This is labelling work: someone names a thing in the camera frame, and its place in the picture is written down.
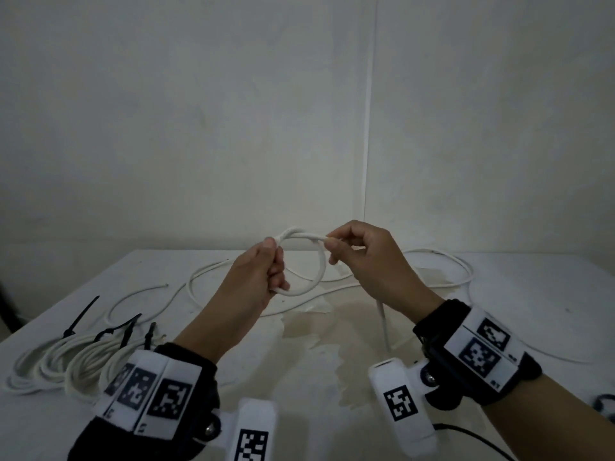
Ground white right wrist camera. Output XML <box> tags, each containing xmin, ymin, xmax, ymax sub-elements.
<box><xmin>367</xmin><ymin>358</ymin><xmax>441</xmax><ymax>459</ymax></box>

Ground person's left forearm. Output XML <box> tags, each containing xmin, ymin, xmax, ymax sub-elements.
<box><xmin>172</xmin><ymin>302</ymin><xmax>261</xmax><ymax>366</ymax></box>

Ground black metal shelf rack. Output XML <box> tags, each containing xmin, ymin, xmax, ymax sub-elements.
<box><xmin>0</xmin><ymin>278</ymin><xmax>22</xmax><ymax>332</ymax></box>

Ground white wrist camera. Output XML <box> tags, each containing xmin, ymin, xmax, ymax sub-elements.
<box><xmin>367</xmin><ymin>358</ymin><xmax>441</xmax><ymax>459</ymax></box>
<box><xmin>211</xmin><ymin>398</ymin><xmax>279</xmax><ymax>461</ymax></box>

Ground black left wristband white markers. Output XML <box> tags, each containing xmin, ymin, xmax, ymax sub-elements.
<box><xmin>67</xmin><ymin>343</ymin><xmax>222</xmax><ymax>461</ymax></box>

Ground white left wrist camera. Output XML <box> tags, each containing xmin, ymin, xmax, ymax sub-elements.
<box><xmin>211</xmin><ymin>398</ymin><xmax>279</xmax><ymax>461</ymax></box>

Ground person's right hand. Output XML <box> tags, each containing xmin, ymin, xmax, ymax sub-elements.
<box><xmin>325</xmin><ymin>220</ymin><xmax>447</xmax><ymax>327</ymax></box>

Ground person's left hand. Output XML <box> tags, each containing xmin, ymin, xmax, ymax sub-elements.
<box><xmin>217</xmin><ymin>236</ymin><xmax>291</xmax><ymax>333</ymax></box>

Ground black wristband white markers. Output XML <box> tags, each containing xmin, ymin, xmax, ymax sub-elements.
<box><xmin>67</xmin><ymin>343</ymin><xmax>222</xmax><ymax>461</ymax></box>
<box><xmin>413</xmin><ymin>298</ymin><xmax>543</xmax><ymax>411</ymax></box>

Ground person's right forearm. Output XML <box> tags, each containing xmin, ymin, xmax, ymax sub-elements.
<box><xmin>480</xmin><ymin>371</ymin><xmax>615</xmax><ymax>461</ymax></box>

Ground black right wristband white markers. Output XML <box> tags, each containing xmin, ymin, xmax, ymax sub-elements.
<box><xmin>413</xmin><ymin>298</ymin><xmax>543</xmax><ymax>411</ymax></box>

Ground bunch of black zip ties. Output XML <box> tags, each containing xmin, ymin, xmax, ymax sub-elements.
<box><xmin>593</xmin><ymin>393</ymin><xmax>615</xmax><ymax>423</ymax></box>

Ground black right camera cable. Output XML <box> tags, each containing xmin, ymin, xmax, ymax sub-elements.
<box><xmin>434</xmin><ymin>423</ymin><xmax>518</xmax><ymax>461</ymax></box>

